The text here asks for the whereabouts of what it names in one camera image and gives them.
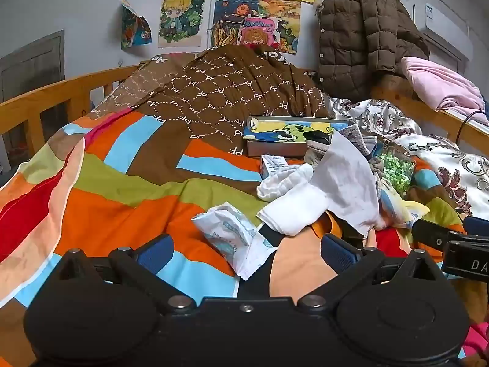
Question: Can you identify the grey fabric pouch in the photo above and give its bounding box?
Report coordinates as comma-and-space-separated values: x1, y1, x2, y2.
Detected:
338, 122, 377, 157

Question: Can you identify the pink title girl drawing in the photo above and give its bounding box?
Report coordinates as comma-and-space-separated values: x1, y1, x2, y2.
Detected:
237, 16, 282, 49

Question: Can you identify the black cable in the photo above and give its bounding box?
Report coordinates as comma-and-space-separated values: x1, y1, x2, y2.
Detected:
454, 109, 489, 145

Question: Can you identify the yellow cartoon print cloth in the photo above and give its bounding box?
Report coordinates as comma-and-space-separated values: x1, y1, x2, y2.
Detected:
378, 183, 430, 231

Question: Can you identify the orange landscape wall drawing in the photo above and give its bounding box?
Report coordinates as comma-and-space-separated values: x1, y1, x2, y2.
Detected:
259, 0, 302, 18

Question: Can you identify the beige sock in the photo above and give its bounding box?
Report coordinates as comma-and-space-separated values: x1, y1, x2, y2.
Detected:
304, 139, 337, 166

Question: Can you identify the brown patterned blanket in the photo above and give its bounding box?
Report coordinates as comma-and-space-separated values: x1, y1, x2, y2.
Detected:
90, 44, 333, 157

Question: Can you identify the large white cloth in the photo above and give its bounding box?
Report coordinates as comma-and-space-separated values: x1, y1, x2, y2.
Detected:
310, 130, 380, 238

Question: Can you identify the colourful striped quilt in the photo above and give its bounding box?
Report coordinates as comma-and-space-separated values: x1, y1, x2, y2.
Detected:
0, 109, 489, 367

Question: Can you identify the white air conditioner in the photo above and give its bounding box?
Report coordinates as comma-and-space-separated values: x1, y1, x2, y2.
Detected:
413, 2, 475, 65

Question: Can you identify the grey door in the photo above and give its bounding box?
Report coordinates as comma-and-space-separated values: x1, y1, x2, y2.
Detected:
0, 30, 65, 105

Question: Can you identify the grey storage box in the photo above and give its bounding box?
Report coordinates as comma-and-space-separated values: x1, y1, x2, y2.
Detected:
242, 115, 354, 157

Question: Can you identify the brown puffer jacket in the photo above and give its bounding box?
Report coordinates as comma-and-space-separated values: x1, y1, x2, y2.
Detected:
315, 0, 431, 102

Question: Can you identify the jar of green paper stars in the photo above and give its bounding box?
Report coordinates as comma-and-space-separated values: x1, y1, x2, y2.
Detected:
372, 149, 417, 196

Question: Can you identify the torn wall drawing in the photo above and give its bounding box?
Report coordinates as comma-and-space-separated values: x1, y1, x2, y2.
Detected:
119, 0, 153, 51

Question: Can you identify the white terry sock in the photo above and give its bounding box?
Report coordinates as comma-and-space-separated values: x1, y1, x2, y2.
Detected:
257, 164, 314, 202

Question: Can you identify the small white carton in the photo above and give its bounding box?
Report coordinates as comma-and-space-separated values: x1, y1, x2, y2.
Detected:
260, 155, 291, 180

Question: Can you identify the cow wall drawing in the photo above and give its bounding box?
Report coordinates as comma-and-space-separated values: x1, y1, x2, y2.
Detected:
275, 17, 301, 55

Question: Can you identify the blond character wall drawing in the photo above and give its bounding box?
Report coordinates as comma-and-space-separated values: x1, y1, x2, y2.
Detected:
158, 0, 205, 49

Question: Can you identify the white printed wrapper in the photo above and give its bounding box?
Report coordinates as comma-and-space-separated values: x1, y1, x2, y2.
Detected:
233, 233, 278, 281

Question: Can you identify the wooden bed frame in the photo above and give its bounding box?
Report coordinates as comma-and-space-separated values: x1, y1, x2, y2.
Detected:
0, 61, 489, 169

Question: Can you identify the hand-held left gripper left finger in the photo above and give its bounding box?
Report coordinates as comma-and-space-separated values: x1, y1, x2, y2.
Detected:
57, 233, 197, 314

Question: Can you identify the magenta cloth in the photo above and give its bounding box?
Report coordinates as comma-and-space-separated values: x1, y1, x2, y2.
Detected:
468, 321, 489, 357

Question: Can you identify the white printed sock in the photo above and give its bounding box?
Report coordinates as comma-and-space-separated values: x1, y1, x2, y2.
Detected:
191, 202, 256, 265

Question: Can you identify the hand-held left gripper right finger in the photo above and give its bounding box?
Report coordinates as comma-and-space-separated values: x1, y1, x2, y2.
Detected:
298, 233, 440, 314

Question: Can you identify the pink cloth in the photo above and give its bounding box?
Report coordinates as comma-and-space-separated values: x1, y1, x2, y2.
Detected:
401, 57, 488, 116

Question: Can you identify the black sock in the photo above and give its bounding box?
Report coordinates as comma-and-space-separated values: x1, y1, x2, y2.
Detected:
307, 131, 333, 146

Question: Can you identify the white floral satin quilt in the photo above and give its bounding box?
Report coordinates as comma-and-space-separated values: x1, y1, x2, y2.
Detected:
329, 97, 489, 218

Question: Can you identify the orange fish wall drawing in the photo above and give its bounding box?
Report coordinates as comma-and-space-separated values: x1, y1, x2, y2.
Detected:
211, 0, 261, 49

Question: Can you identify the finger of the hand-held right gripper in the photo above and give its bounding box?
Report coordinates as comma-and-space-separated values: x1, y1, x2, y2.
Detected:
411, 219, 489, 254
462, 216, 489, 238

